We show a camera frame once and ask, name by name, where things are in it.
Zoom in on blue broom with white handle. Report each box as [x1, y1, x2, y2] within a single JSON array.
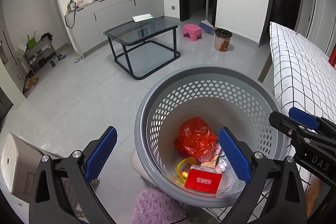
[[199, 0, 216, 35]]

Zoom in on purple fuzzy rug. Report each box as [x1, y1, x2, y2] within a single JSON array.
[[131, 187, 188, 224]]

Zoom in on grey shoe rack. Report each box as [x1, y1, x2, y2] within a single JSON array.
[[23, 39, 57, 75]]

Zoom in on beige plastic appliance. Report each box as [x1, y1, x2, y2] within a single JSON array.
[[0, 133, 101, 224]]

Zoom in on black cable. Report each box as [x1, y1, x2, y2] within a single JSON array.
[[168, 204, 190, 224]]

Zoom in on red plastic bag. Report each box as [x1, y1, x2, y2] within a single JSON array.
[[174, 117, 219, 163]]

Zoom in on patterned waste bin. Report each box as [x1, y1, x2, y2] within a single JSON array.
[[214, 27, 233, 52]]

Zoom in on green framed device with cable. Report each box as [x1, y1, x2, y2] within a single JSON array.
[[65, 0, 78, 29]]

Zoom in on black white checked mattress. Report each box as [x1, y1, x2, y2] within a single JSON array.
[[260, 21, 336, 224]]

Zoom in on brown cardboard box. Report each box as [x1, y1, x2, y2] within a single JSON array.
[[23, 76, 40, 93]]

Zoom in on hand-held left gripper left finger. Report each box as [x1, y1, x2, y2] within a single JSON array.
[[28, 126, 118, 224]]

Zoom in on yellow plastic ring toy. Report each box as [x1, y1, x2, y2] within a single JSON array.
[[176, 157, 196, 184]]

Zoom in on grey perforated plastic basket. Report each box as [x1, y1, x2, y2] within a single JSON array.
[[134, 64, 291, 208]]

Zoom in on wooden bed frame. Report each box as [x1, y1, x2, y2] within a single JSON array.
[[258, 55, 273, 83]]

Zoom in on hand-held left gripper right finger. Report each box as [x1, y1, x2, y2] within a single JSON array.
[[217, 127, 307, 224]]

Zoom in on pink plastic stool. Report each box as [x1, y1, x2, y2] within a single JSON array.
[[182, 24, 202, 42]]

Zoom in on white booklet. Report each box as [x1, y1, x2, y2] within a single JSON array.
[[132, 13, 154, 23]]

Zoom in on red cardboard box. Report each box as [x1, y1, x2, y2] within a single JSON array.
[[184, 164, 223, 194]]

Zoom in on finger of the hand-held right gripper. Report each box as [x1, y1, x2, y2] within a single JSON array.
[[288, 107, 336, 139], [268, 111, 336, 159]]

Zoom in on white paper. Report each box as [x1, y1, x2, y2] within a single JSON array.
[[217, 156, 229, 173]]

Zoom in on green bag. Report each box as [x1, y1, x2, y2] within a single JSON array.
[[26, 31, 37, 50]]

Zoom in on black glass coffee table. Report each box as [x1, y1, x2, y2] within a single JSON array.
[[103, 17, 181, 81]]

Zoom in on pink white wrapper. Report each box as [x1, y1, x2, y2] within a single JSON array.
[[199, 144, 223, 169]]

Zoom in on grey wall cabinet unit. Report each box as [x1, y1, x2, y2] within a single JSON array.
[[52, 0, 166, 59]]

